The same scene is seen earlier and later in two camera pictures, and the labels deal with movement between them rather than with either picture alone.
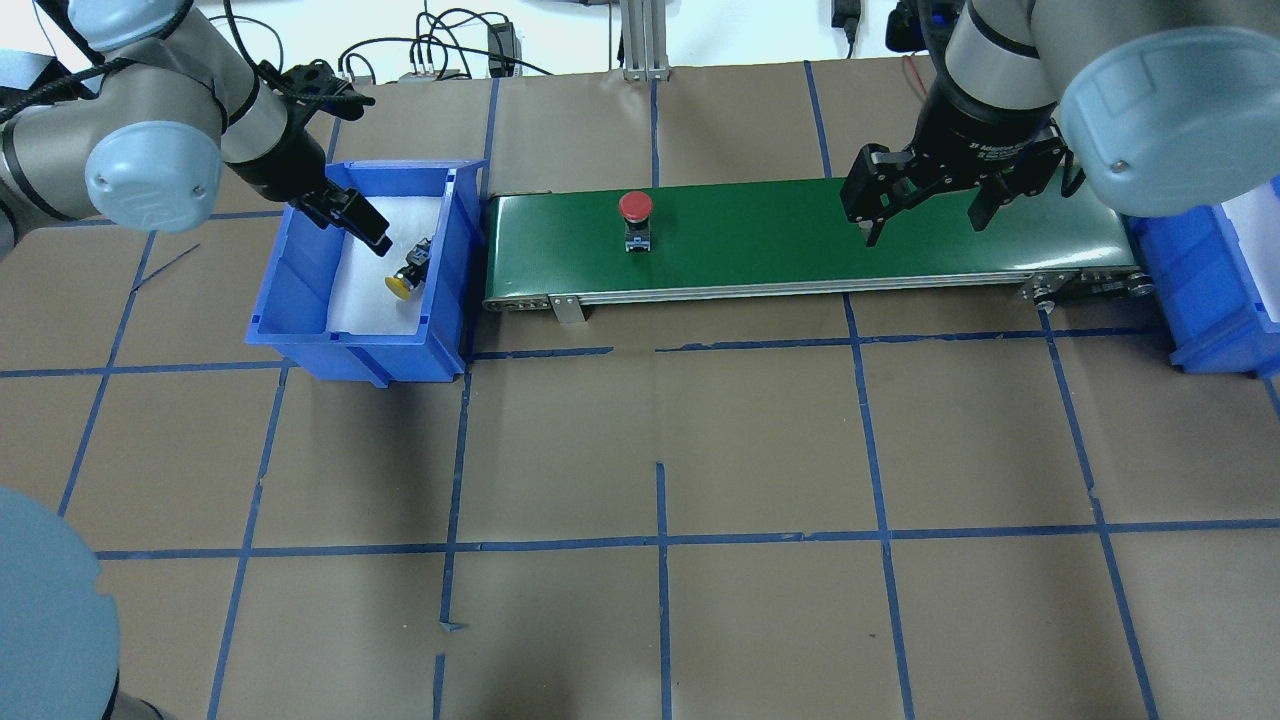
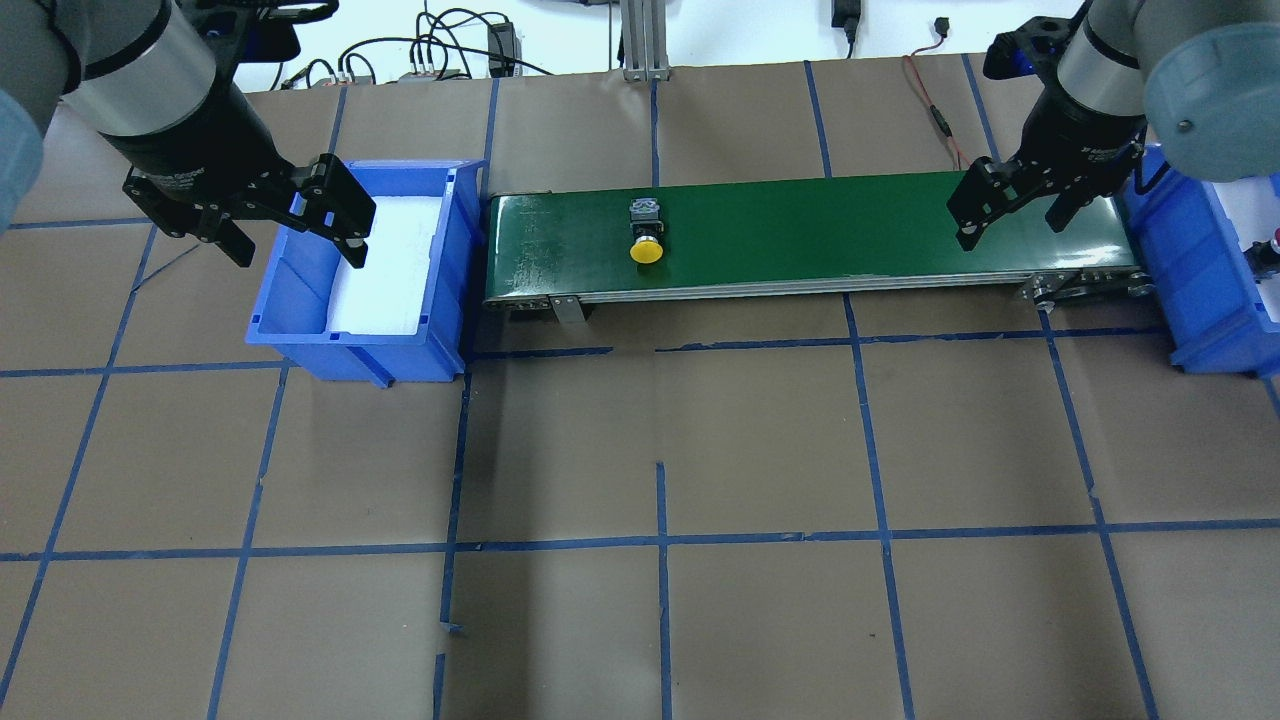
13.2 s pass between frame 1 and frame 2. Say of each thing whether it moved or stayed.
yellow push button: moved
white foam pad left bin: stayed
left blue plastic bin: stayed
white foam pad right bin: stayed
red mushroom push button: moved
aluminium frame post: stayed
